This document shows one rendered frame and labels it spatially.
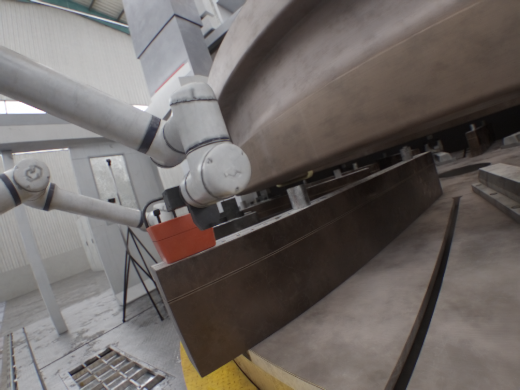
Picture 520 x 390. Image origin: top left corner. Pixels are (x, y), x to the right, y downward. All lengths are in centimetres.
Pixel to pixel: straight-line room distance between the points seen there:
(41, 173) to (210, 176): 71
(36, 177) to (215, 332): 78
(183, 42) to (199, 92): 378
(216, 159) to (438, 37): 77
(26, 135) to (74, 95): 312
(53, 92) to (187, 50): 365
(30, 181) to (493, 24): 145
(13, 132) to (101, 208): 262
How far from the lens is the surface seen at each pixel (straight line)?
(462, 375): 68
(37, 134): 369
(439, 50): 93
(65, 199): 115
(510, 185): 166
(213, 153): 40
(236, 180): 40
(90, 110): 55
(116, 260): 365
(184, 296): 77
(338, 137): 99
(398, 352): 74
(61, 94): 56
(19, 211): 356
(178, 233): 75
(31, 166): 98
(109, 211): 119
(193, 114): 44
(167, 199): 57
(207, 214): 55
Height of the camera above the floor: 80
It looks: 1 degrees down
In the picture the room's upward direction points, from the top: 19 degrees counter-clockwise
